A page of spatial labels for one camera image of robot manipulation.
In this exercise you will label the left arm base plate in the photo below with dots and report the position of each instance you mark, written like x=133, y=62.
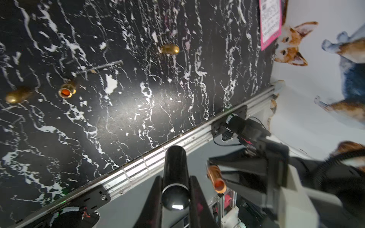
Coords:
x=81, y=212

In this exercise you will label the black lipstick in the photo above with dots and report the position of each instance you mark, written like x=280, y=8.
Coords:
x=214, y=174

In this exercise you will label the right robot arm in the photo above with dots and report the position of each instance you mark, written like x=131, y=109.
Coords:
x=292, y=192

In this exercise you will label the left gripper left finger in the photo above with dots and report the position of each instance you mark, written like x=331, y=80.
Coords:
x=151, y=214

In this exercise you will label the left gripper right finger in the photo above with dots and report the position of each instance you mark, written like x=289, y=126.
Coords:
x=200, y=215

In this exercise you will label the black lipstick cap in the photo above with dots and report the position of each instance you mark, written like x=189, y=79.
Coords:
x=175, y=190

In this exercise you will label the aluminium front rail frame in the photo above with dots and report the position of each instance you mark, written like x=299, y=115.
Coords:
x=129, y=175

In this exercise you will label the pink paper card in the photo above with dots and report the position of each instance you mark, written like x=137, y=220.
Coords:
x=270, y=17

